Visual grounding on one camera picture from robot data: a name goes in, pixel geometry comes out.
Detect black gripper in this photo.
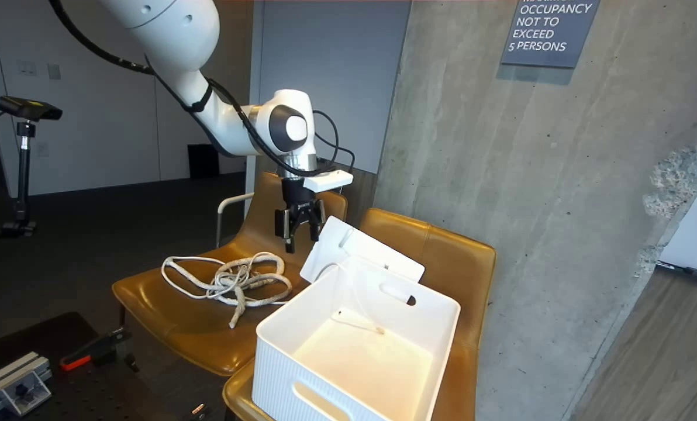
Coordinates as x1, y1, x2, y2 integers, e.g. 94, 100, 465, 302
275, 175, 326, 256

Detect white plastic storage box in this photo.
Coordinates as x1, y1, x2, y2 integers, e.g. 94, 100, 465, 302
251, 254, 464, 421

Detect black camera tripod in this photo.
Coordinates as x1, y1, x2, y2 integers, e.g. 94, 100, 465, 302
0, 116, 41, 240

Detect black orange clamp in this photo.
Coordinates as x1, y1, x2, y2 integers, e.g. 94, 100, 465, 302
56, 324, 134, 375

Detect mustard leather chair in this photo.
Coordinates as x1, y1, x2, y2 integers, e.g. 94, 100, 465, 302
111, 170, 351, 378

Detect thin white thread scrap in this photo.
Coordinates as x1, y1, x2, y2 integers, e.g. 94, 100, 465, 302
332, 306, 388, 338

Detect wooden bench chair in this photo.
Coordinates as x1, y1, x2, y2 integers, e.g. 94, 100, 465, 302
221, 206, 499, 421

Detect grey occupancy sign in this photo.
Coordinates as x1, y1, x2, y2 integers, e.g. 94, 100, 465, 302
499, 0, 603, 73

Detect aluminium profile rail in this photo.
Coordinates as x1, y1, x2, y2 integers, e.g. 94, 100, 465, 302
0, 349, 54, 419

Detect white braided cable bundle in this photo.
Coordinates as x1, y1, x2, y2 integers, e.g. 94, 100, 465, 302
159, 249, 297, 331

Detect wall whiteboard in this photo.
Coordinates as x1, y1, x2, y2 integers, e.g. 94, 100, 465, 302
244, 0, 413, 175

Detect black stereo camera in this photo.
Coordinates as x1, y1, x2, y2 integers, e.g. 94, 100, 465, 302
0, 93, 65, 124

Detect grey armchair with white frame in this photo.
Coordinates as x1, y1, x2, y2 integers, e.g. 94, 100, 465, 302
214, 192, 256, 249

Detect black wall vent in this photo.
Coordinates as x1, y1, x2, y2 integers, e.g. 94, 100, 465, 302
185, 142, 222, 182

